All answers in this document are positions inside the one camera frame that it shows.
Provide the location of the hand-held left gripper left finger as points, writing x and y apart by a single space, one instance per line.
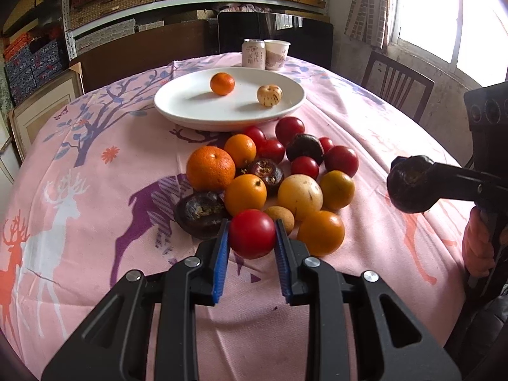
222 262

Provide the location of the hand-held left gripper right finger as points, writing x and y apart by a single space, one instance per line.
283 262

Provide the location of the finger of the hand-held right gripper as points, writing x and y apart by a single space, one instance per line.
456 176

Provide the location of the large red tomato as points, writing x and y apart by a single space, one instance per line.
252 233

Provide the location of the small tan round fruit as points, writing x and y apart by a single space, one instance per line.
282 218

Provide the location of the smooth orange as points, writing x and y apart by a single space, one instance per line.
240 150
245 194
320 233

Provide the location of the dark brown water chestnut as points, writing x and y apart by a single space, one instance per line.
265 172
304 147
410 190

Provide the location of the large dark purple fruit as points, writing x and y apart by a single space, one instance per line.
200 214

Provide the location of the large yellow pepino melon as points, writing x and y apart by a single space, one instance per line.
299 196

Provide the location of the yellowish orange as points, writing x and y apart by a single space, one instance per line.
337 189

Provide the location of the large orange mandarin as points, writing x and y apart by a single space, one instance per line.
210 168

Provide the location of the small red cherry tomato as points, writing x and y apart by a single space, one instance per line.
326 144

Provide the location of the white plate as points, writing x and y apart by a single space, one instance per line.
186 103

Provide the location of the person's right forearm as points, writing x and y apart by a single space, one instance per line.
488 321

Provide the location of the person's right hand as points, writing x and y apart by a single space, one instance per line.
476 242

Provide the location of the dark wooden chair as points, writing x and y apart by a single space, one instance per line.
397 75

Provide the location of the bright window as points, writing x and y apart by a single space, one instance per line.
436 8

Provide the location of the pink printed tablecloth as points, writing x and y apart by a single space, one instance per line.
79 214

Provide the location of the pale striped pepino melon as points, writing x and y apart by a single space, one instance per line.
269 95

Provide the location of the patterned curtain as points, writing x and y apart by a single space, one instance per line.
369 8

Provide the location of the small orange mandarin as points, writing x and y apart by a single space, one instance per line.
222 83

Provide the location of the black board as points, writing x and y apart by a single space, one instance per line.
309 43

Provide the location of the white paper cup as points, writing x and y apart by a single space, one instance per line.
276 55

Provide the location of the white drink can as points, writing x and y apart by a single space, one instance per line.
253 53

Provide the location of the brown wooden board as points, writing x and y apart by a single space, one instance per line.
139 55

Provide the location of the grey patterned boxes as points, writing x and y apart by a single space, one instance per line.
115 33

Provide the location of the pink cloth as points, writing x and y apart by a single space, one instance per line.
244 8

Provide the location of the white metal shelf rack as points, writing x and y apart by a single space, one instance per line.
198 4

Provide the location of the stack of blue patterned boxes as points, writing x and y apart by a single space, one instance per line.
35 63

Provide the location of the wooden picture frame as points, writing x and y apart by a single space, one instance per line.
39 115

